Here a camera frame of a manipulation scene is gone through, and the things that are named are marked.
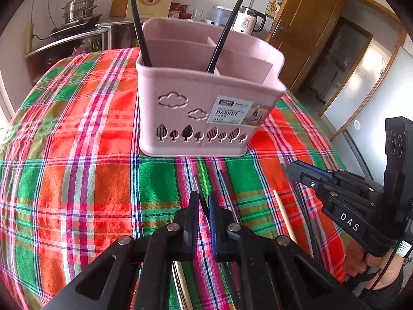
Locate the glass cup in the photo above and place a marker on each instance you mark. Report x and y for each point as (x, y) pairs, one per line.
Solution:
(197, 14)

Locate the wooden door frame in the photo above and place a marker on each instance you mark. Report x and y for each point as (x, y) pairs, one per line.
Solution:
(392, 55)

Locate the pink utensil basket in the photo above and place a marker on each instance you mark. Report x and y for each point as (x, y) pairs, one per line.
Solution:
(180, 80)

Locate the beige power strip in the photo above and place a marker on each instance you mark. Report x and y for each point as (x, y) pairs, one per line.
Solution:
(29, 37)

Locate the wooden chopstick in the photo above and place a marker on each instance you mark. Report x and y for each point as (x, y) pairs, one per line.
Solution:
(284, 214)

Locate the small steel kitchen shelf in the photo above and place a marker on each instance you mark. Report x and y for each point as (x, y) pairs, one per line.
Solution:
(64, 46)

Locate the clear plastic container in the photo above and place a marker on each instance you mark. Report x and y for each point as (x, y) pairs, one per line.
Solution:
(221, 14)

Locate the white electric kettle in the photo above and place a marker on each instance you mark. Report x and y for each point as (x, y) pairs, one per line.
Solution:
(248, 19)

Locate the red jars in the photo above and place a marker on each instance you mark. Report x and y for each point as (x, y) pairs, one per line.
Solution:
(179, 10)

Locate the black cooktop stove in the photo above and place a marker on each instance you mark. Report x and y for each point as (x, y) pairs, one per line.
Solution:
(75, 28)

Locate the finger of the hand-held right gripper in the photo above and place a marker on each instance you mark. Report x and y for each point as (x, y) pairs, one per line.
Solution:
(317, 170)
(303, 177)

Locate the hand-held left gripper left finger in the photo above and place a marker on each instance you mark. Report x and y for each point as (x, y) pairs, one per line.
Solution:
(193, 221)

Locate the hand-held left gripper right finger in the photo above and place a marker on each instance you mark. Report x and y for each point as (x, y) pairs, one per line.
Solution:
(213, 221)

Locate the steel steamer pot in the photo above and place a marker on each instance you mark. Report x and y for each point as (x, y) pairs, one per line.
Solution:
(80, 8)

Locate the plaid tablecloth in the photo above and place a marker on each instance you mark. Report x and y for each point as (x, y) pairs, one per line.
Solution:
(80, 168)

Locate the white panel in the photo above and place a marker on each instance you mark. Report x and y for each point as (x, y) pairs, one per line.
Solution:
(364, 90)

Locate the wooden door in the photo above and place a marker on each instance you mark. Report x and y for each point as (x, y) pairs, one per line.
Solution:
(303, 29)

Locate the person's right hand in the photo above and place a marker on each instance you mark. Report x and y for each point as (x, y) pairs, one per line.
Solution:
(355, 258)

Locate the person's right forearm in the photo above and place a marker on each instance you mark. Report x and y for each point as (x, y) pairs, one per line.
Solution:
(387, 297)

